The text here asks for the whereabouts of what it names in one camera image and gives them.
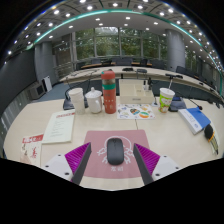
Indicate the ceiling lights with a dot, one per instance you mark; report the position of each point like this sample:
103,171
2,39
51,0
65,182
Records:
115,5

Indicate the blue and white book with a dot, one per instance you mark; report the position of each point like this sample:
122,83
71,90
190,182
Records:
195,119

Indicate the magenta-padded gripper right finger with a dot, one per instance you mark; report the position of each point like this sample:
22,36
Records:
160,166

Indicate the green printed paper cup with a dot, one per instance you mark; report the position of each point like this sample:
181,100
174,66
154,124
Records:
166,100

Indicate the white cardboard box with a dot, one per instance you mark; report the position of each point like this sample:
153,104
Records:
135,91

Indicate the white standing board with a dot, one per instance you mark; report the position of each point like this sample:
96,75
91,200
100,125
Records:
47,83

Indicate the pink mouse pad with drawing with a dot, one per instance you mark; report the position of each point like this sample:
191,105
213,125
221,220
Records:
100,140

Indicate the stack of white paper cups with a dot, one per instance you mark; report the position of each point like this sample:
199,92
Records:
77,101

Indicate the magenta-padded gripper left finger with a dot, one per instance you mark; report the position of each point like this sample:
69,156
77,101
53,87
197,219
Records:
60,166

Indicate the black and orange handheld microphone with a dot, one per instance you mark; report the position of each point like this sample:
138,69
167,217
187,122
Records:
209,132

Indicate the colourful sticker sheet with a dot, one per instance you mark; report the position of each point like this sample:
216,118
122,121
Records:
135,111

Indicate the red and white magazine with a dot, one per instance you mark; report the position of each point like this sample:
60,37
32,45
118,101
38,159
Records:
31,150

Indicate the white paper booklet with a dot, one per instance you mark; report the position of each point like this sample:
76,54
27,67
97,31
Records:
59,127

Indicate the red bottle with green band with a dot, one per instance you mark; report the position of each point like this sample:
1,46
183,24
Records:
109,95

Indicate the white lidded mug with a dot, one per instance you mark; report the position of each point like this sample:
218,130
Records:
94,101

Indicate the black computer mouse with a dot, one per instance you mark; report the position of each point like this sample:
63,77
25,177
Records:
115,151

